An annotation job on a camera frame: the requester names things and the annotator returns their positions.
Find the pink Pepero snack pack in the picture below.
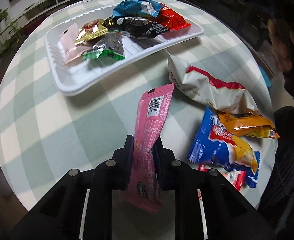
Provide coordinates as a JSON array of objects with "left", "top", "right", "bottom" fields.
[{"left": 125, "top": 83, "right": 174, "bottom": 213}]

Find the blue Tipo snack pack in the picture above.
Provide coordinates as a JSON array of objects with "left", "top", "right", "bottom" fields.
[{"left": 187, "top": 106, "right": 260, "bottom": 188}]

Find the white red fruit candy pack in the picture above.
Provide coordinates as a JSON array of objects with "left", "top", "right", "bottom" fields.
[{"left": 197, "top": 164, "right": 246, "bottom": 191}]

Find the white red-striped snack bag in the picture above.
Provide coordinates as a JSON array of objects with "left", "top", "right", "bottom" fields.
[{"left": 168, "top": 54, "right": 259, "bottom": 114}]

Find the orange snack pack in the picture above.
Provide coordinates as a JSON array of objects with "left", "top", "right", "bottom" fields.
[{"left": 216, "top": 111, "right": 280, "bottom": 139}]

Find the green clear nut pack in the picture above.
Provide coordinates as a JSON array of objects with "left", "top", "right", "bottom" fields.
[{"left": 82, "top": 33, "right": 125, "bottom": 61}]

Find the pale pink snack pack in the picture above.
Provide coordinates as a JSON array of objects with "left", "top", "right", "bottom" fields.
[{"left": 59, "top": 23, "right": 90, "bottom": 66}]

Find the gold red round-logo snack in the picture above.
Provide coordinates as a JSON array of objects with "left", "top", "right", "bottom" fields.
[{"left": 75, "top": 18, "right": 108, "bottom": 45}]

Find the black snack pack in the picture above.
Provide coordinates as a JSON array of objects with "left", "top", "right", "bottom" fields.
[{"left": 103, "top": 16, "right": 170, "bottom": 39}]

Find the red snack bag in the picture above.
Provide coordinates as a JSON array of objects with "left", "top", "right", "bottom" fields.
[{"left": 150, "top": 3, "right": 191, "bottom": 31}]

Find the light blue snack bag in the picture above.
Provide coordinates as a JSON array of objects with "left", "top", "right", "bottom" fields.
[{"left": 112, "top": 0, "right": 164, "bottom": 18}]

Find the person right hand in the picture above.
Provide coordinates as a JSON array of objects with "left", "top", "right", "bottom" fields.
[{"left": 267, "top": 19, "right": 292, "bottom": 72}]

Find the checkered green white tablecloth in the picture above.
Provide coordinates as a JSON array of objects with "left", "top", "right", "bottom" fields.
[{"left": 0, "top": 0, "right": 272, "bottom": 209}]

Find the white plastic tray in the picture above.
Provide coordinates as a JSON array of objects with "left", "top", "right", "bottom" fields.
[{"left": 44, "top": 5, "right": 204, "bottom": 96}]

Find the teal plastic stool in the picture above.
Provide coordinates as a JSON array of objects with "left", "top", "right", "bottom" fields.
[{"left": 259, "top": 66, "right": 271, "bottom": 88}]

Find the plant in white pot right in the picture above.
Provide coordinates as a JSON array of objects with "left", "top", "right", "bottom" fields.
[{"left": 0, "top": 8, "right": 23, "bottom": 63}]

